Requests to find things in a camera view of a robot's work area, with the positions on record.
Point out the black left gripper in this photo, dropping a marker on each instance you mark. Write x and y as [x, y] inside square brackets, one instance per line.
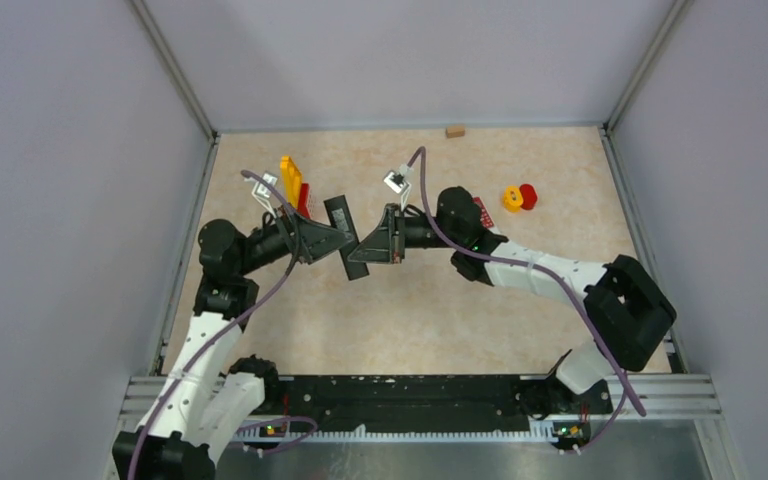
[318, 239]

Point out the yellow round toy block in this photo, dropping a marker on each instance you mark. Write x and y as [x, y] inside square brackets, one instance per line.
[512, 199]

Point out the small wooden block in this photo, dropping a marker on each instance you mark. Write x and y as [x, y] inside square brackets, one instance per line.
[455, 131]

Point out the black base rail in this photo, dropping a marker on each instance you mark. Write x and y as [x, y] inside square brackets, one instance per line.
[421, 407]

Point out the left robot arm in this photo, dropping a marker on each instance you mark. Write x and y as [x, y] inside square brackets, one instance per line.
[196, 415]

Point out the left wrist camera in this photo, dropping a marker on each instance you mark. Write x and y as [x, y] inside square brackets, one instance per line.
[261, 190]

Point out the yellow toy block plate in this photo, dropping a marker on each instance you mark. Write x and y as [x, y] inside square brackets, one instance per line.
[292, 180]

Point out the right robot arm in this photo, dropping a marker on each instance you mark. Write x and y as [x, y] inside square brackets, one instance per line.
[623, 308]

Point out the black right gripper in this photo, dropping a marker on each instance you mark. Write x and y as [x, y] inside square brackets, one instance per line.
[385, 246]

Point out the red round toy block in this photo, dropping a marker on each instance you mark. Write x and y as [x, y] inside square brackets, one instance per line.
[529, 196]

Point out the white remote control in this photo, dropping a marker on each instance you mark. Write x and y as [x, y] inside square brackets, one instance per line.
[486, 219]

